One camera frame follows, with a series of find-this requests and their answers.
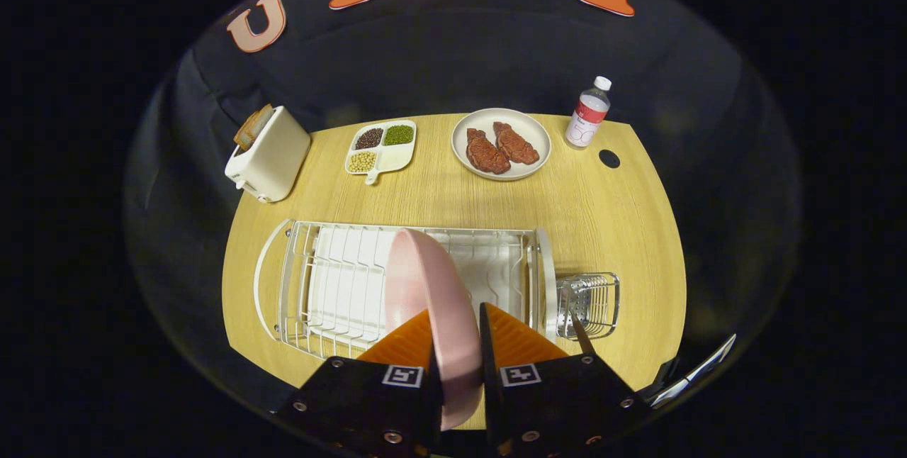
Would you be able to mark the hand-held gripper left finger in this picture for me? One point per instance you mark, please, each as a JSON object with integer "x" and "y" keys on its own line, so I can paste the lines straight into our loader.
{"x": 368, "y": 405}

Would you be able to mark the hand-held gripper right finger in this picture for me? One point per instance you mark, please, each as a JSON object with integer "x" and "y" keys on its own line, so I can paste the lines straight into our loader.
{"x": 490, "y": 408}

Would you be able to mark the pink plate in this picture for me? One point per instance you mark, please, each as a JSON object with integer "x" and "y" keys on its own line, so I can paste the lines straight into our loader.
{"x": 432, "y": 288}

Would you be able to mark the white round plate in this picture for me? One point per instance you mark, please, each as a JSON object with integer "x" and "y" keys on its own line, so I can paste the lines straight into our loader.
{"x": 528, "y": 125}

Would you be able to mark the silver metal bar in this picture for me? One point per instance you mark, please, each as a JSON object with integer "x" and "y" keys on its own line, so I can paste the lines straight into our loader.
{"x": 698, "y": 369}

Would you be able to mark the heap of yellow beans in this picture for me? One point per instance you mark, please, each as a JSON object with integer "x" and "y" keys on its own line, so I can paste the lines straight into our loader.
{"x": 362, "y": 162}

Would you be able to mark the white divided snack tray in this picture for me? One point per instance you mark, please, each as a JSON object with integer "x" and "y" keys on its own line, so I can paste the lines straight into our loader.
{"x": 397, "y": 158}

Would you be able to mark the red-brown steak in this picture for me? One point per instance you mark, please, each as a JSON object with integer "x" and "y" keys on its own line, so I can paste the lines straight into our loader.
{"x": 516, "y": 144}
{"x": 486, "y": 154}

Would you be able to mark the white toaster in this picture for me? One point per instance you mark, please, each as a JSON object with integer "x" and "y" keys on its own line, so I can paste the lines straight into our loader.
{"x": 273, "y": 160}

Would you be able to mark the heap of dark beans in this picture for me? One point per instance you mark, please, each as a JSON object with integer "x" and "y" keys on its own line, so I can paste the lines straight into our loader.
{"x": 369, "y": 138}

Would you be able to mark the heap of green beans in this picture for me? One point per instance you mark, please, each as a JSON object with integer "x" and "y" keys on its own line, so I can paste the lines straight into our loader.
{"x": 399, "y": 135}

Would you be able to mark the brown toast slice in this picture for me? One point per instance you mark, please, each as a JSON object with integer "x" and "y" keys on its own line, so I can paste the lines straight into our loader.
{"x": 249, "y": 130}

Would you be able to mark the clear bottle with red label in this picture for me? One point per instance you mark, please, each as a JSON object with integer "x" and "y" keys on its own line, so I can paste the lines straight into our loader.
{"x": 587, "y": 118}

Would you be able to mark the black backdrop cloth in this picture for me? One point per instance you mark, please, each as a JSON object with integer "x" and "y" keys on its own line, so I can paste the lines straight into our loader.
{"x": 439, "y": 61}

